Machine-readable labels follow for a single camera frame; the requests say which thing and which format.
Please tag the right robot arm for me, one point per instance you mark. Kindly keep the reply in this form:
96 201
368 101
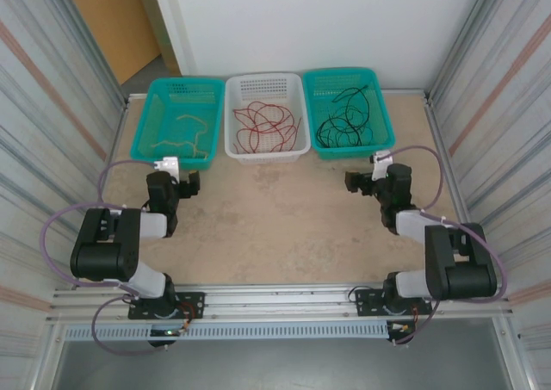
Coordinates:
456 261

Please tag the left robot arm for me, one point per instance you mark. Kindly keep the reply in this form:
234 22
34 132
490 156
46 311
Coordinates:
103 252

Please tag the teal plastic basket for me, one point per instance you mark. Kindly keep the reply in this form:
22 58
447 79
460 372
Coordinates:
379 106
172 101

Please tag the white plastic basket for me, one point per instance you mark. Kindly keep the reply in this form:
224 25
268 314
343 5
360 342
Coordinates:
267 84

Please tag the wooden door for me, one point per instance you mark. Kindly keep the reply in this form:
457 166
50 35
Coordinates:
107 20

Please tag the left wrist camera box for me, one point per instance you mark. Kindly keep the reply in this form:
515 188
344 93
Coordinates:
168 165

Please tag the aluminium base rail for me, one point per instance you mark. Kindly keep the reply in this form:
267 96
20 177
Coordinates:
280 299

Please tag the white door frame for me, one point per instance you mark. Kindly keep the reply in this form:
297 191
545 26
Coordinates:
174 20

